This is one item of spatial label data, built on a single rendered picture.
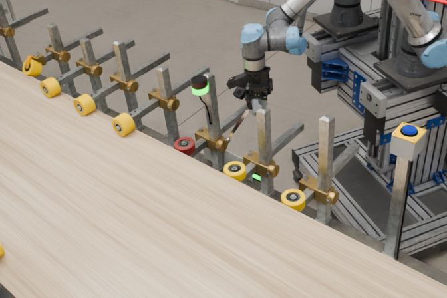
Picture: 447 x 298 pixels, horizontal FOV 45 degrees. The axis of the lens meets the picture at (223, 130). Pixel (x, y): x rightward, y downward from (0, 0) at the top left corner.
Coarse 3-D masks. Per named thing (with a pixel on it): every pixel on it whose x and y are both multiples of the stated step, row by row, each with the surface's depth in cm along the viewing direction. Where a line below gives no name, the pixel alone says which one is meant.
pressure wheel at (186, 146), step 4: (176, 140) 206; (180, 140) 206; (184, 140) 206; (188, 140) 206; (192, 140) 205; (176, 144) 204; (180, 144) 205; (184, 144) 204; (188, 144) 204; (192, 144) 203; (176, 148) 202; (180, 148) 202; (184, 148) 202; (188, 148) 202; (192, 148) 203; (184, 152) 202; (188, 152) 203; (192, 152) 204
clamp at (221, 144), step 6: (198, 132) 215; (204, 132) 215; (198, 138) 216; (204, 138) 213; (222, 138) 211; (210, 144) 212; (216, 144) 210; (222, 144) 210; (216, 150) 212; (222, 150) 211
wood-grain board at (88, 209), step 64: (0, 64) 271; (0, 128) 224; (64, 128) 220; (0, 192) 192; (64, 192) 189; (128, 192) 186; (192, 192) 183; (256, 192) 180; (64, 256) 165; (128, 256) 163; (192, 256) 161; (256, 256) 159; (320, 256) 157; (384, 256) 155
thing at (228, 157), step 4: (204, 148) 225; (208, 148) 223; (204, 152) 227; (208, 152) 225; (224, 152) 217; (228, 152) 215; (204, 156) 228; (208, 156) 226; (224, 156) 218; (228, 156) 216; (232, 156) 215; (236, 156) 213; (224, 160) 220; (228, 160) 218; (232, 160) 216; (236, 160) 214; (240, 160) 212; (252, 176) 213; (252, 180) 214
